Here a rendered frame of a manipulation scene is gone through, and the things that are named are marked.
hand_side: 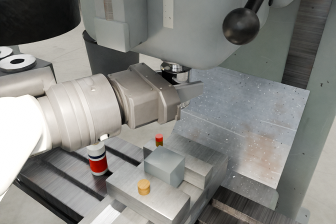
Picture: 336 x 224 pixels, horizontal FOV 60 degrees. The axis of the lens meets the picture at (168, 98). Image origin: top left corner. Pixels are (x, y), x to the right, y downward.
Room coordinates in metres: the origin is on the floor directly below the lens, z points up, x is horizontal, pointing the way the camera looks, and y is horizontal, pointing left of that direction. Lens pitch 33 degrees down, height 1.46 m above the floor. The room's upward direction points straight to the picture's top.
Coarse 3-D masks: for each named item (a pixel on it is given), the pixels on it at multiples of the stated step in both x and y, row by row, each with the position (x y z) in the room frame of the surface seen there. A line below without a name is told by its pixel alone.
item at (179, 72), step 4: (160, 64) 0.39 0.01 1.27; (164, 64) 0.39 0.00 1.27; (160, 68) 0.38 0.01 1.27; (164, 68) 0.38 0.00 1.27; (168, 68) 0.38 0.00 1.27; (172, 68) 0.38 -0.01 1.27; (176, 68) 0.38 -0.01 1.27; (180, 68) 0.38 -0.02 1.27; (184, 68) 0.38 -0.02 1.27; (188, 68) 0.38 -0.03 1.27; (164, 72) 0.37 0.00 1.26; (168, 72) 0.37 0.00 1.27; (172, 72) 0.37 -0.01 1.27; (176, 72) 0.37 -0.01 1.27; (180, 72) 0.37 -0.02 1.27; (184, 72) 0.37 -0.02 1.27; (188, 72) 0.37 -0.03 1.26; (168, 76) 0.37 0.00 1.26; (172, 76) 0.37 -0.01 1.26; (176, 76) 0.36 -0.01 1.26; (180, 76) 0.37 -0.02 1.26; (184, 76) 0.37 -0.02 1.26
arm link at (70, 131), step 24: (24, 72) 0.31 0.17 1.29; (48, 72) 0.32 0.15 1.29; (0, 96) 0.28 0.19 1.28; (24, 96) 0.28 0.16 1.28; (48, 96) 0.29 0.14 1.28; (72, 96) 0.29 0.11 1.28; (48, 120) 0.27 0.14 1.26; (72, 120) 0.27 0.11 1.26; (48, 144) 0.25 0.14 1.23; (72, 144) 0.26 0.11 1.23
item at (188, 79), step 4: (160, 72) 0.38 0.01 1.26; (164, 76) 0.37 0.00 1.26; (188, 76) 0.37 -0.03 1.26; (168, 80) 0.37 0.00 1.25; (172, 80) 0.37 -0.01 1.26; (176, 80) 0.36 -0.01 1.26; (180, 80) 0.37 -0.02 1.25; (184, 80) 0.37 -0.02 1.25; (188, 80) 0.37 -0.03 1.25; (172, 84) 0.37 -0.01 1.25; (188, 100) 0.38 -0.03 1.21; (180, 104) 0.37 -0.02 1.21; (184, 104) 0.37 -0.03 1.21; (188, 104) 0.38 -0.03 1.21
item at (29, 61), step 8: (0, 48) 0.77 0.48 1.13; (8, 48) 0.77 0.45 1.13; (0, 56) 0.72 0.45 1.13; (8, 56) 0.73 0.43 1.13; (16, 56) 0.72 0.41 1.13; (24, 56) 0.72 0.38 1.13; (32, 56) 0.72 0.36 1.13; (0, 64) 0.67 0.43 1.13; (8, 64) 0.67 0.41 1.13; (16, 64) 0.67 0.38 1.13; (24, 64) 0.67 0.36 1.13; (32, 64) 0.68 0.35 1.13; (40, 64) 0.70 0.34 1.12; (48, 64) 0.70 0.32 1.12; (0, 72) 0.65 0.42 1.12; (8, 72) 0.65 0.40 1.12; (16, 72) 0.65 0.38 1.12; (40, 96) 0.66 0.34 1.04
